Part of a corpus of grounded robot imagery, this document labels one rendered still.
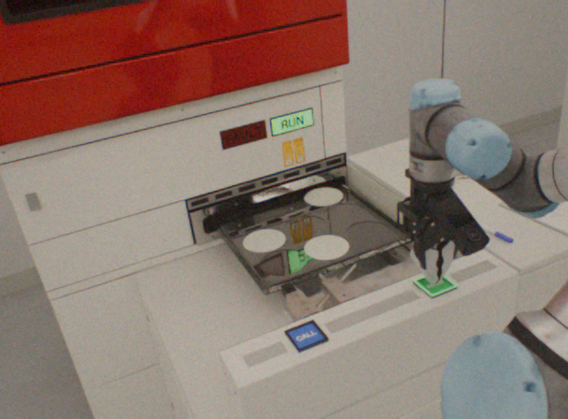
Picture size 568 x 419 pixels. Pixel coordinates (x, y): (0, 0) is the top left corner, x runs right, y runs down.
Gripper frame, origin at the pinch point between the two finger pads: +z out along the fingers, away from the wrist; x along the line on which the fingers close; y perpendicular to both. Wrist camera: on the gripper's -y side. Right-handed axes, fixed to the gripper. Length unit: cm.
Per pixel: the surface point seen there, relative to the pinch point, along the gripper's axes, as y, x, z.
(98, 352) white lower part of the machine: 59, 59, 35
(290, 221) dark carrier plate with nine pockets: 46.5, 7.6, 7.7
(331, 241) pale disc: 32.5, 3.9, 7.7
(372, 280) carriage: 17.5, 2.6, 9.7
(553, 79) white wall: 206, -255, 67
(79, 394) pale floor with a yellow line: 119, 73, 98
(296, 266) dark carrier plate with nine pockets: 28.5, 14.9, 7.8
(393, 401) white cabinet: -3.9, 12.3, 19.8
